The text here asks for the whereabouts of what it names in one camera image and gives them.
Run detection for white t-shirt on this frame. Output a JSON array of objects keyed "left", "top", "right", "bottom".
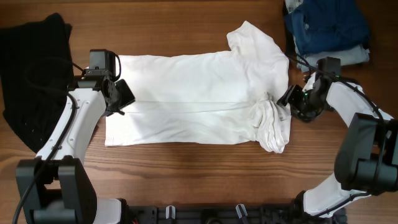
[{"left": 105, "top": 22, "right": 291, "bottom": 153}]

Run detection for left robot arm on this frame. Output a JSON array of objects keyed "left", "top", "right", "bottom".
[{"left": 12, "top": 49, "right": 136, "bottom": 223}]

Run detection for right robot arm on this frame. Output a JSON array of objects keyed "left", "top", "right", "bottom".
[{"left": 277, "top": 57, "right": 397, "bottom": 223}]

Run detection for folded light blue jeans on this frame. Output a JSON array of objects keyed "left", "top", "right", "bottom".
[{"left": 287, "top": 29, "right": 370, "bottom": 67}]

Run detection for black garment under blue stack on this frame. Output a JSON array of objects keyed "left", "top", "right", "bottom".
[{"left": 282, "top": 0, "right": 370, "bottom": 66}]

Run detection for folded dark blue garment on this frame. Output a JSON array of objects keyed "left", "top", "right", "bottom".
[{"left": 284, "top": 0, "right": 370, "bottom": 55}]

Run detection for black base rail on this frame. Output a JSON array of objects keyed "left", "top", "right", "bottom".
[{"left": 130, "top": 204, "right": 348, "bottom": 224}]

